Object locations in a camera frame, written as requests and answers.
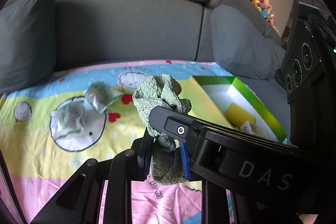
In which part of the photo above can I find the green cardboard box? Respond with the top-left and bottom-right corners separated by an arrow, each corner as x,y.
183,76 -> 288,143

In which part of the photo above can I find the yellow sponge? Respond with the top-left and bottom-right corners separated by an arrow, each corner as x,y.
224,103 -> 256,128

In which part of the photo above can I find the green fuzzy sock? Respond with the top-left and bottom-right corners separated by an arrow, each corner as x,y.
133,74 -> 192,185

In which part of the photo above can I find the plush toy pile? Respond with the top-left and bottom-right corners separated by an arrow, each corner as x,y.
238,0 -> 280,28

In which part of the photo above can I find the grey sofa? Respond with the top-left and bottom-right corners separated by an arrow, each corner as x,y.
0,0 -> 287,88

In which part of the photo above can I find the cartoon print bedsheet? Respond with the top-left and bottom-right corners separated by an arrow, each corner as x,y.
0,60 -> 263,224

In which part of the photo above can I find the black camera box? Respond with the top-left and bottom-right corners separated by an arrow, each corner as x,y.
281,0 -> 335,146

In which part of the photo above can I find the clear green-print packet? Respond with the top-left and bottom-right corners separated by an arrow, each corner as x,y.
52,101 -> 86,140
84,81 -> 123,114

